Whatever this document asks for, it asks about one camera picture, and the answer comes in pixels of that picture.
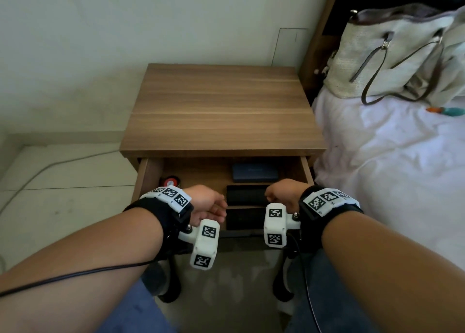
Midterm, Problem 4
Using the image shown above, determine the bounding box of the white bed sheet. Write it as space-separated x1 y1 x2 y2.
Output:
311 86 465 271

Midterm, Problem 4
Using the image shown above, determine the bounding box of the person's left leg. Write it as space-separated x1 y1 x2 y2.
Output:
95 262 178 333

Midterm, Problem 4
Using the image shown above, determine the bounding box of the person's right forearm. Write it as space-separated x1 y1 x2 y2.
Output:
321 211 465 333

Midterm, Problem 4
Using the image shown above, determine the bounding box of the orange and teal small object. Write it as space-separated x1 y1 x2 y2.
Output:
426 106 465 118

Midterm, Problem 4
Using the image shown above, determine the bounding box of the black rolled pouch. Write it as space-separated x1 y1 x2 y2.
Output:
225 207 268 231
226 185 270 206

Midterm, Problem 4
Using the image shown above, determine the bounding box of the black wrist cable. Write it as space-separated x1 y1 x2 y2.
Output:
0 258 160 298
287 233 323 333

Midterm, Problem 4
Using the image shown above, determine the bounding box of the wooden headboard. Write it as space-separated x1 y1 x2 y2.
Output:
298 0 346 106

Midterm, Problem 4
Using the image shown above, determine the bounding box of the wooden drawer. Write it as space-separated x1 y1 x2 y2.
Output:
132 156 315 240

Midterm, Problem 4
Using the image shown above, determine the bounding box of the person's left forearm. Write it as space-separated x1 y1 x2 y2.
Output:
0 207 164 333

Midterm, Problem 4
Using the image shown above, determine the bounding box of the black wristband with white markers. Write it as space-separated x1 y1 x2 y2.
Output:
124 185 194 261
298 185 364 253

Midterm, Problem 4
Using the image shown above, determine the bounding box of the dark blue flat case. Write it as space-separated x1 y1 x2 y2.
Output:
232 163 280 184

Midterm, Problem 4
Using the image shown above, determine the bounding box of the person's right hand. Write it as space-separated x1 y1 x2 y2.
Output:
264 179 313 216

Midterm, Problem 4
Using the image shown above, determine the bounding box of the person's right leg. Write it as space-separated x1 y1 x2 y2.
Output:
283 248 380 333

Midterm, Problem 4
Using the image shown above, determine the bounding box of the beige woven handbag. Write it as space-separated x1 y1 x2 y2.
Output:
314 3 465 107

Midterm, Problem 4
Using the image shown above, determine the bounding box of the person's left hand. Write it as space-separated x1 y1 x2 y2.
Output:
180 185 228 228

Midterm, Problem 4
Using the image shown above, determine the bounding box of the wooden nightstand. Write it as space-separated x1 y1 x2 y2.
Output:
119 63 328 240

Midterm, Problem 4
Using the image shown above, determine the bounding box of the person's leg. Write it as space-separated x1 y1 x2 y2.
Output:
95 262 178 333
283 248 380 333

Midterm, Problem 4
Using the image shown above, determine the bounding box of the grey floor cable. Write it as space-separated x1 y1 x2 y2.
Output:
0 149 121 215

